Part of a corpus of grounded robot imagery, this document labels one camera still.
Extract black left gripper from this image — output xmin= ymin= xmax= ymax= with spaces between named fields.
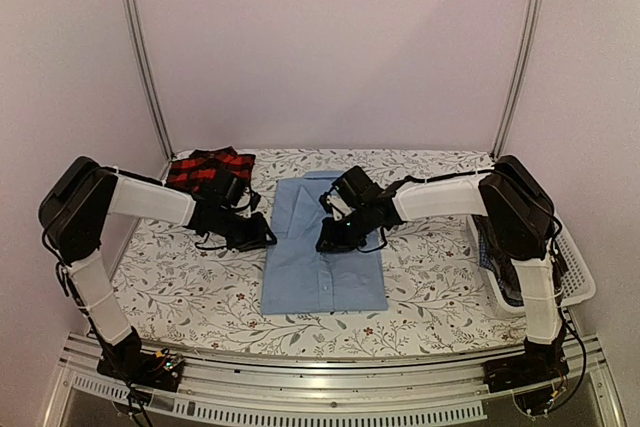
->
xmin=214 ymin=207 xmax=277 ymax=253

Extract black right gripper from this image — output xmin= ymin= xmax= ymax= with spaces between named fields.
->
xmin=316 ymin=205 xmax=374 ymax=252

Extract light blue long sleeve shirt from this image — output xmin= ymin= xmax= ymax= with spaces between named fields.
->
xmin=260 ymin=171 xmax=388 ymax=315

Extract red black plaid shirt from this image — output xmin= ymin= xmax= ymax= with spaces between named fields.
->
xmin=165 ymin=146 xmax=256 ymax=193

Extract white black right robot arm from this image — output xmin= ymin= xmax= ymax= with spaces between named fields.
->
xmin=316 ymin=156 xmax=567 ymax=383

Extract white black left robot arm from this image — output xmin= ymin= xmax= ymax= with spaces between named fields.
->
xmin=38 ymin=156 xmax=277 ymax=381

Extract floral patterned table cloth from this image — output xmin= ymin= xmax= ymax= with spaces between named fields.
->
xmin=99 ymin=147 xmax=574 ymax=359

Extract black striped shirt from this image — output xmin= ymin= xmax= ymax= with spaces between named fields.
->
xmin=477 ymin=216 xmax=524 ymax=298

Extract white plastic laundry basket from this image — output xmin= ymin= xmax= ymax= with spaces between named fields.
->
xmin=465 ymin=216 xmax=596 ymax=319

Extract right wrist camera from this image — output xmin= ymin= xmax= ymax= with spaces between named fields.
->
xmin=319 ymin=187 xmax=354 ymax=221

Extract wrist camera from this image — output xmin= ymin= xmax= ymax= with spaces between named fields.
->
xmin=319 ymin=187 xmax=354 ymax=221
xmin=237 ymin=190 xmax=262 ymax=215

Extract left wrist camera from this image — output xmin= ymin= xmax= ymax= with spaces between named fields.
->
xmin=237 ymin=190 xmax=262 ymax=215

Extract left aluminium frame post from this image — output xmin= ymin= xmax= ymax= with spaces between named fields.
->
xmin=122 ymin=0 xmax=175 ymax=161

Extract aluminium frame post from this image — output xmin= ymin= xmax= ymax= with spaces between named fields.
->
xmin=491 ymin=0 xmax=543 ymax=159
xmin=122 ymin=0 xmax=175 ymax=161

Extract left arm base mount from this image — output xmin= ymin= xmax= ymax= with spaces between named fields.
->
xmin=97 ymin=347 xmax=185 ymax=392

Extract aluminium front rail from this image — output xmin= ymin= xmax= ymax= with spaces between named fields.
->
xmin=42 ymin=331 xmax=626 ymax=427

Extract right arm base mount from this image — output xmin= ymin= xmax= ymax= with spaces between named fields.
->
xmin=482 ymin=342 xmax=569 ymax=393

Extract right aluminium frame post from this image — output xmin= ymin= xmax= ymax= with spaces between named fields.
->
xmin=491 ymin=0 xmax=543 ymax=159

